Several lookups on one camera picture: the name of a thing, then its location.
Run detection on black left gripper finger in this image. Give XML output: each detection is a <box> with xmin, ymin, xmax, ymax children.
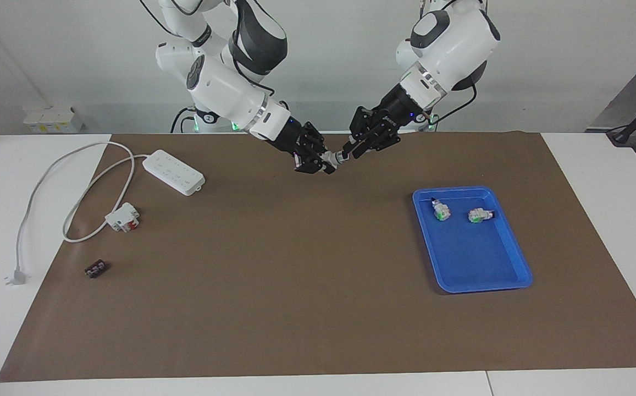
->
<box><xmin>359</xmin><ymin>129</ymin><xmax>402</xmax><ymax>160</ymax></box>
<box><xmin>342</xmin><ymin>106</ymin><xmax>376</xmax><ymax>157</ymax></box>

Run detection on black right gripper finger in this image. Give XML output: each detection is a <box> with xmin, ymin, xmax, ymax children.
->
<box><xmin>309</xmin><ymin>122</ymin><xmax>329</xmax><ymax>157</ymax></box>
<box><xmin>296</xmin><ymin>154</ymin><xmax>336</xmax><ymax>175</ymax></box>

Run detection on white power strip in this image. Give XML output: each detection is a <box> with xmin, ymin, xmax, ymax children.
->
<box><xmin>143</xmin><ymin>149</ymin><xmax>206</xmax><ymax>196</ymax></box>

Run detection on brown table mat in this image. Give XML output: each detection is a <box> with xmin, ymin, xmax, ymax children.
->
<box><xmin>0</xmin><ymin>131</ymin><xmax>636</xmax><ymax>383</ymax></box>

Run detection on blue plastic tray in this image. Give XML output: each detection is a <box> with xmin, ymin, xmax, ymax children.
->
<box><xmin>412</xmin><ymin>186</ymin><xmax>534</xmax><ymax>294</ymax></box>

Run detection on white circuit breaker red levers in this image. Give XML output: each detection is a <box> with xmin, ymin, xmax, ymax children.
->
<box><xmin>104</xmin><ymin>202</ymin><xmax>141</xmax><ymax>233</ymax></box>

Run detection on white cardboard box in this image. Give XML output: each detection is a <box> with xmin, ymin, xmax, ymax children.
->
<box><xmin>23</xmin><ymin>106</ymin><xmax>85</xmax><ymax>134</ymax></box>

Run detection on white power cable with plug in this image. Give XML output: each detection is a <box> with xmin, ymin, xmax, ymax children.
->
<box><xmin>4</xmin><ymin>141</ymin><xmax>151</xmax><ymax>287</ymax></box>

